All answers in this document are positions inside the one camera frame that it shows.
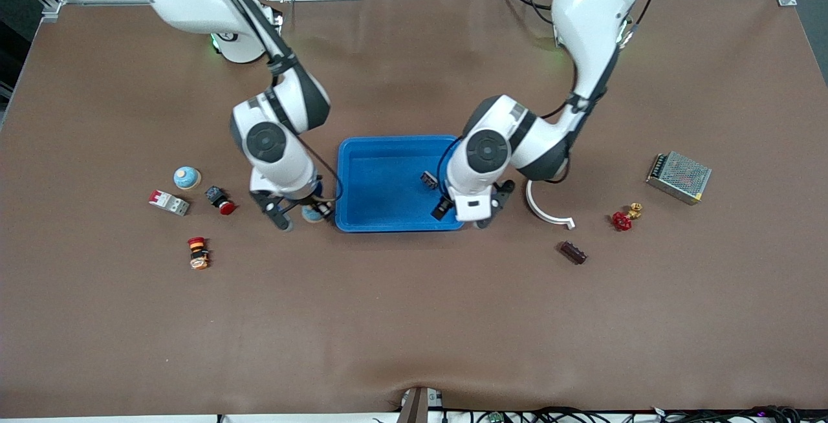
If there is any blue plastic tray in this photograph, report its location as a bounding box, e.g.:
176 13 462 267
334 135 468 233

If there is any red yellow emergency stop button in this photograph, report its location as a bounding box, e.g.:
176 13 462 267
188 236 211 270

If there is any white red circuit breaker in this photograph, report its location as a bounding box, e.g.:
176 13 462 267
149 190 191 217

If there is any metal mesh power supply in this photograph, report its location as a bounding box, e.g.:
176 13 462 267
646 151 713 206

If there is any metal table clamp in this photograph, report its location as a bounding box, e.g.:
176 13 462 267
396 386 444 423

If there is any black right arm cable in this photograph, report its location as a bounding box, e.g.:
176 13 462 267
206 0 343 204

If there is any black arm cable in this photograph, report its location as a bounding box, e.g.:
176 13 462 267
438 54 641 199
206 0 343 204

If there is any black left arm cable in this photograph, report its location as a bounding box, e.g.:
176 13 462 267
438 54 641 199

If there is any red push button switch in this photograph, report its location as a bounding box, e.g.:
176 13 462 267
205 186 236 216

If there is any white curved plastic bracket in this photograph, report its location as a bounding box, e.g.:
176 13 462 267
525 179 576 230

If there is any brass valve red handle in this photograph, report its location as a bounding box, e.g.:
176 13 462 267
612 202 644 232

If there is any black cable bundle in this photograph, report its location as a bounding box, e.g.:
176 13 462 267
446 406 828 423

